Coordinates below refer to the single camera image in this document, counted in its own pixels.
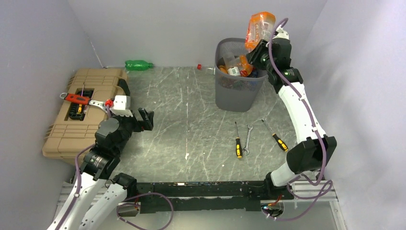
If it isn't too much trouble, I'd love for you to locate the brown tea bottle green cap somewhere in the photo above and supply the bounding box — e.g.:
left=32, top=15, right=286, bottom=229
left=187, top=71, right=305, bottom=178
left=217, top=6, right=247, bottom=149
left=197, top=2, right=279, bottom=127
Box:
left=223, top=53, right=241, bottom=76

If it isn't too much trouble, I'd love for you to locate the orange bottle pack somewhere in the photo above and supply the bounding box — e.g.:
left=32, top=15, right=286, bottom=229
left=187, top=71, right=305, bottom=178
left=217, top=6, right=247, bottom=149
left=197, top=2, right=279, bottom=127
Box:
left=245, top=11, right=276, bottom=52

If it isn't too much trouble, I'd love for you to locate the grey mesh waste bin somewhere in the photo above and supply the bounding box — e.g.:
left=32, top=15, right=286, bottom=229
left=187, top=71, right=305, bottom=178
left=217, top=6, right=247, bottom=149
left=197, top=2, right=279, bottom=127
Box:
left=214, top=38, right=268, bottom=112

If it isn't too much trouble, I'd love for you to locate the green plastic bottle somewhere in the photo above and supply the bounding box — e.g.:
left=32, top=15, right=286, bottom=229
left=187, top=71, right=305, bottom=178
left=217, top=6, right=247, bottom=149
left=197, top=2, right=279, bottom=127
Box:
left=125, top=60, right=154, bottom=71

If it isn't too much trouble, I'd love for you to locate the large orange label bottle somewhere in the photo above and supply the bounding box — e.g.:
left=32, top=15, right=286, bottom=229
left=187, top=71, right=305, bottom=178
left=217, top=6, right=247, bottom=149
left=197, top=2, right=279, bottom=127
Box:
left=238, top=55, right=253, bottom=77

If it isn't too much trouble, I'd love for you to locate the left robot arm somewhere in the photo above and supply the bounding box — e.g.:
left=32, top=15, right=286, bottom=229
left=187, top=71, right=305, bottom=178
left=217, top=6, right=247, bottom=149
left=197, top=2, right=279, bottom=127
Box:
left=48, top=108, right=155, bottom=230

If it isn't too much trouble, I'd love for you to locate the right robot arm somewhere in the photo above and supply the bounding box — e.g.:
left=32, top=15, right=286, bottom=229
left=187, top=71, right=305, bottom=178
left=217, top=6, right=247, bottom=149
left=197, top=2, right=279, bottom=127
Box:
left=247, top=38, right=337, bottom=199

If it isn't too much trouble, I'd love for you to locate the clear bottle red cap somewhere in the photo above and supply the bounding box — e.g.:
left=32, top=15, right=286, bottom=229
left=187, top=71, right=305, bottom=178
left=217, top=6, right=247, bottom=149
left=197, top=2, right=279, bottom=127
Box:
left=197, top=64, right=215, bottom=75

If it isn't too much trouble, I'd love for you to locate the tan plastic toolbox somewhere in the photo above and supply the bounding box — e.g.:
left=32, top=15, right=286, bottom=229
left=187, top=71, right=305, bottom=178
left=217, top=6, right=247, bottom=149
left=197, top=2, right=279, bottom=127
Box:
left=42, top=69, right=130, bottom=164

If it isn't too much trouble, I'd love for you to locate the silver combination spanner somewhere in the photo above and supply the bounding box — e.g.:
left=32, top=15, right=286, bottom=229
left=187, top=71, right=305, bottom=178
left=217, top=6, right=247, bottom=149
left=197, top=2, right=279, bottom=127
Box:
left=242, top=124, right=253, bottom=155

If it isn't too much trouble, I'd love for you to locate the yellow black screwdriver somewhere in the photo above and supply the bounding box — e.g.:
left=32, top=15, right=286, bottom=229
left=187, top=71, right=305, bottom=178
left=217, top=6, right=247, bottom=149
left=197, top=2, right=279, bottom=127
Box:
left=235, top=122, right=243, bottom=159
left=261, top=119, right=288, bottom=152

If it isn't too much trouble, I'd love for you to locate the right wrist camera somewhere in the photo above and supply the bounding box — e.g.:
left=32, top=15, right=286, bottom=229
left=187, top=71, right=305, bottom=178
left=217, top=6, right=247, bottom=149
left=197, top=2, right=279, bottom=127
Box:
left=272, top=26, right=290, bottom=40

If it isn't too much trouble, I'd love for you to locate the red handled adjustable wrench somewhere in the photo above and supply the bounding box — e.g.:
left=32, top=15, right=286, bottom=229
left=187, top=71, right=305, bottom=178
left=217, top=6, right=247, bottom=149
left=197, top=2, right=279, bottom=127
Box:
left=59, top=92, right=107, bottom=113

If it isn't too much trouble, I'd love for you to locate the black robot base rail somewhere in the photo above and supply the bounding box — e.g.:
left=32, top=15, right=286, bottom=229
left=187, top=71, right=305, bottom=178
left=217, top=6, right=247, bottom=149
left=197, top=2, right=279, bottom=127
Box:
left=127, top=180, right=293, bottom=214

